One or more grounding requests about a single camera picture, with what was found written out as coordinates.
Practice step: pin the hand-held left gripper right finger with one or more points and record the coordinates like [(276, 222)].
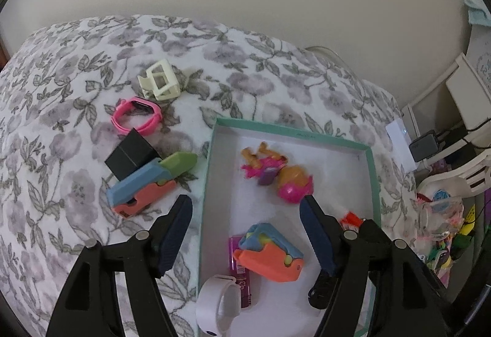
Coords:
[(316, 237)]

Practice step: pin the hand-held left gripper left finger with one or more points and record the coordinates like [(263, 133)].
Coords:
[(172, 237)]

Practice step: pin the black round object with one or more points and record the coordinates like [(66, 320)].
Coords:
[(318, 291)]

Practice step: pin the brown pink toy dog figure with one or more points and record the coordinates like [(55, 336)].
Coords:
[(291, 183)]

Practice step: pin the white toy cap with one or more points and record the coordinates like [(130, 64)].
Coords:
[(214, 302)]

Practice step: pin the teal cardboard box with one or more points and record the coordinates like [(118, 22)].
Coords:
[(238, 183)]

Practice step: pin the blue green orange toy knife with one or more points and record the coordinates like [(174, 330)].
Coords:
[(134, 180)]

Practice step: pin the purple packet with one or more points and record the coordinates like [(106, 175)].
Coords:
[(241, 279)]

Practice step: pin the black power adapter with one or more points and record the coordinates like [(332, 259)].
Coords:
[(126, 160)]

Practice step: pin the white plastic device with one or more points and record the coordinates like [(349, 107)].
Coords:
[(401, 145)]

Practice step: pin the pink wrist watch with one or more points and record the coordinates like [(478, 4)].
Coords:
[(142, 107)]

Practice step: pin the pile of colourful toys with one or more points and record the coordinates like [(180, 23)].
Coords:
[(452, 241)]

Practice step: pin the grey power brick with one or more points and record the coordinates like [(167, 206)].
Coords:
[(424, 145)]

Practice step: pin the cream hair claw clip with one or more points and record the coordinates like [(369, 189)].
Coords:
[(145, 86)]

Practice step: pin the floral grey white blanket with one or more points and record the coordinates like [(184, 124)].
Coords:
[(57, 130)]

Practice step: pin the white plastic chair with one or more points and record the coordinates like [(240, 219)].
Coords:
[(472, 172)]

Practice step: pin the white cabinet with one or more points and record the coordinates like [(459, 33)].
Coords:
[(468, 91)]

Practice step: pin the teal cloth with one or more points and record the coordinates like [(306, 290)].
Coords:
[(479, 13)]

